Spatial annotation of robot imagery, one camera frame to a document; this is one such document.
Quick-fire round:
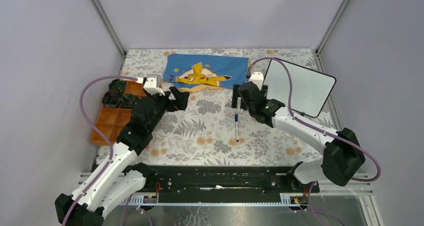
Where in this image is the floral tablecloth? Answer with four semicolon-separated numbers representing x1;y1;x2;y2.
121;49;321;166

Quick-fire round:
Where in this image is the left aluminium frame post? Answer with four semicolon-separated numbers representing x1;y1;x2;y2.
90;0;126;57

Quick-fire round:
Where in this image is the black framed whiteboard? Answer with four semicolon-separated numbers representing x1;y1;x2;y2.
264;60;337;118

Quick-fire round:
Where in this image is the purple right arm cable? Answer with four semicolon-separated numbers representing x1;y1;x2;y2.
246;57;382;182

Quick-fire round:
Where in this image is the dark green scrunchie right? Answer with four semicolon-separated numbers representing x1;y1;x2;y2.
120;93;138;109

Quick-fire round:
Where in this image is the dark green scrunchie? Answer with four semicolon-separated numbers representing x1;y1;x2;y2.
108;79;127;94
120;93;138;109

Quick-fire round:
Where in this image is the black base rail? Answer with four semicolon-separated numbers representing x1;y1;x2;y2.
125;164;319;202

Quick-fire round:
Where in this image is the orange compartment tray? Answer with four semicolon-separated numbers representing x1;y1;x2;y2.
89;81;147;146

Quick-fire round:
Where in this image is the blue pikachu cloth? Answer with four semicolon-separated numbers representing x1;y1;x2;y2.
163;54;250;92

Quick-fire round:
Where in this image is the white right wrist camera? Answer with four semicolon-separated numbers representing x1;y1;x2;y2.
249;72;264;89

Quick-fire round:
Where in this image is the aluminium frame post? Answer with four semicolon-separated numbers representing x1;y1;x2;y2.
90;0;126;57
315;0;351;55

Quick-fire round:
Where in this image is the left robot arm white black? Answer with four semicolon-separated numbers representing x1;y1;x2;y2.
54;87;190;225

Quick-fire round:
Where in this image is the dark green scrunchie top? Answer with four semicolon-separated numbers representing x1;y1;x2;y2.
108;79;127;94

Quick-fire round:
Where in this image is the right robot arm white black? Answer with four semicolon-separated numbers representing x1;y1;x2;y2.
232;82;365;192

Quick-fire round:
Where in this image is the white marker pen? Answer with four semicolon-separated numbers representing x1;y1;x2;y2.
234;122;239;142

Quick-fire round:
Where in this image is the right aluminium frame post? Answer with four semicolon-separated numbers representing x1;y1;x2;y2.
315;0;351;55

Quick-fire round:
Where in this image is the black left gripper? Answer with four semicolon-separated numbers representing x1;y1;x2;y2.
146;87;190;133

